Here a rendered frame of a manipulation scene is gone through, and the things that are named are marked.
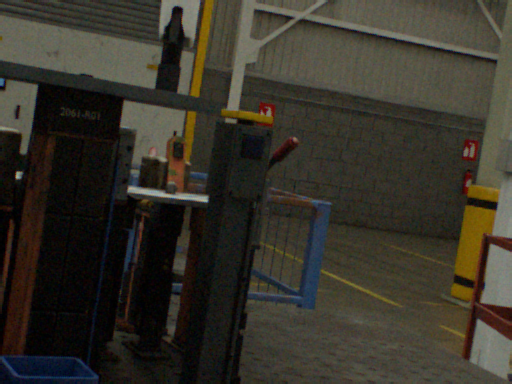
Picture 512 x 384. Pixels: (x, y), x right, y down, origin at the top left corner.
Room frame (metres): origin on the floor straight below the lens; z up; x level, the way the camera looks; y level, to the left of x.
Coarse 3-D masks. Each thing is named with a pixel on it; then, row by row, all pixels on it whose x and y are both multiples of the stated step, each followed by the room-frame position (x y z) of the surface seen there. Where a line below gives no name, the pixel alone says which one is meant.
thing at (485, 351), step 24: (504, 144) 5.23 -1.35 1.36; (504, 168) 5.19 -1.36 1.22; (504, 192) 5.28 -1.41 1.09; (504, 216) 5.24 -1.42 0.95; (504, 264) 5.18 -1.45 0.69; (504, 288) 5.19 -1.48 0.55; (480, 336) 5.27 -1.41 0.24; (504, 336) 5.21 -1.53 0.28; (480, 360) 5.23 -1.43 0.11; (504, 360) 5.22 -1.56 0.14
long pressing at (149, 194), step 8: (16, 176) 1.47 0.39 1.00; (16, 184) 1.47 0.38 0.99; (128, 192) 1.56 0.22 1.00; (136, 192) 1.57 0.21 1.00; (144, 192) 1.58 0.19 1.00; (152, 192) 1.60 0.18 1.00; (160, 192) 1.70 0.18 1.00; (176, 192) 1.77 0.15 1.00; (152, 200) 1.58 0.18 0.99; (160, 200) 1.59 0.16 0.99; (168, 200) 1.60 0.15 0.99; (176, 200) 1.60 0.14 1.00; (184, 200) 1.61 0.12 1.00; (192, 200) 1.62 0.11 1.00; (200, 200) 1.63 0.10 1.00; (208, 200) 1.64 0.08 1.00
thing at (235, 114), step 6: (222, 114) 1.39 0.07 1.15; (228, 114) 1.37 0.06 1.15; (234, 114) 1.36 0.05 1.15; (240, 114) 1.35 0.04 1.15; (246, 114) 1.35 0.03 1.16; (252, 114) 1.36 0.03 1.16; (258, 114) 1.36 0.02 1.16; (240, 120) 1.38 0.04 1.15; (246, 120) 1.37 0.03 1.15; (252, 120) 1.36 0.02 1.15; (258, 120) 1.36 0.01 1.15; (264, 120) 1.37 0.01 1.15; (270, 120) 1.37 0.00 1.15
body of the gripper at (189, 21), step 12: (168, 0) 1.26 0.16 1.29; (180, 0) 1.26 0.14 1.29; (192, 0) 1.26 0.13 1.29; (168, 12) 1.26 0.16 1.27; (192, 12) 1.26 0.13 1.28; (180, 24) 1.26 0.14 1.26; (192, 24) 1.26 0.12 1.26; (168, 36) 1.29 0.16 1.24; (180, 36) 1.28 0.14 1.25; (192, 36) 1.26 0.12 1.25
